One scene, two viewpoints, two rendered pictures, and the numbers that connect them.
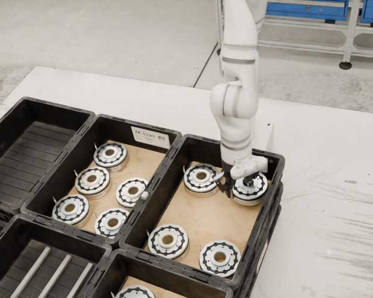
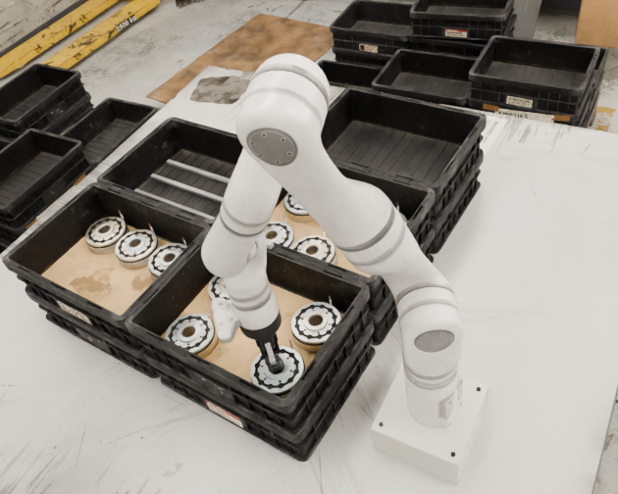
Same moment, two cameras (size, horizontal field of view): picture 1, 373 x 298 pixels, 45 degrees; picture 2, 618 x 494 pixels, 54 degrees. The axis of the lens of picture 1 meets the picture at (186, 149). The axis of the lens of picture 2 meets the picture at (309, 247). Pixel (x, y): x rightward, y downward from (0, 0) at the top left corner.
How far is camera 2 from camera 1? 1.22 m
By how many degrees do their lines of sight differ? 65
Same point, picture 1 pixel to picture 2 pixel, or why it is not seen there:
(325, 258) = not seen: outside the picture
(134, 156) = not seen: hidden behind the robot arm
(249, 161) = (225, 317)
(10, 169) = (390, 146)
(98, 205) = (313, 227)
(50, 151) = (416, 172)
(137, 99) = (584, 278)
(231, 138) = not seen: hidden behind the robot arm
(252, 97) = (205, 250)
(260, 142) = (408, 432)
